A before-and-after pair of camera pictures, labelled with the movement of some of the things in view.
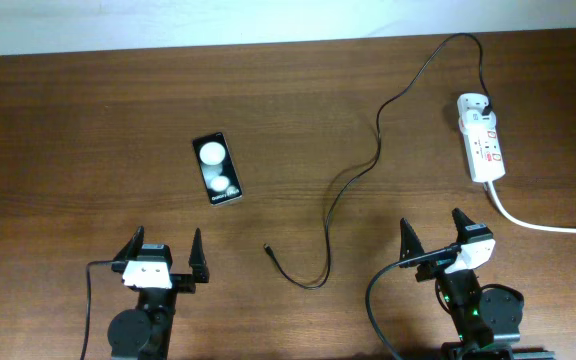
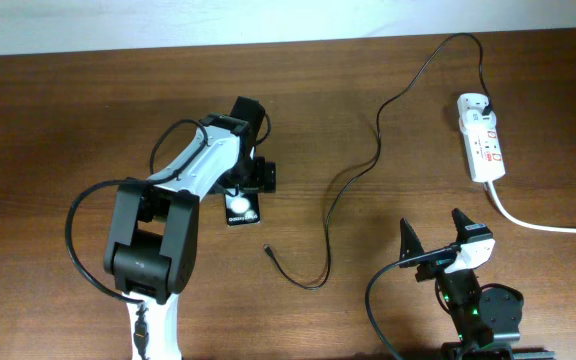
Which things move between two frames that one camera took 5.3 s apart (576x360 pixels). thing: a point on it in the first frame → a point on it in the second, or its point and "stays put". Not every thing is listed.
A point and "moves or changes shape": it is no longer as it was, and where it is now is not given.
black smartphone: [217, 168] moves or changes shape
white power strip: [484, 150] stays put
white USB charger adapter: [470, 107] stays put
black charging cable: [487, 110] stays put
